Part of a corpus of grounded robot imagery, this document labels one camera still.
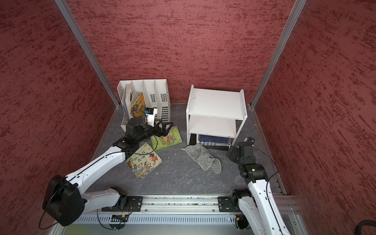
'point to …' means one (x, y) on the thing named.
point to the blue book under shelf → (209, 140)
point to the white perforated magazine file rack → (156, 94)
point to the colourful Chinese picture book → (144, 161)
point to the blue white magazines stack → (127, 98)
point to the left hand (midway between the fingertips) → (166, 124)
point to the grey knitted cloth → (202, 158)
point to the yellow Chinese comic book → (137, 109)
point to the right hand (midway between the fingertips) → (234, 154)
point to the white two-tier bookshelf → (215, 112)
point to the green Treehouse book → (173, 138)
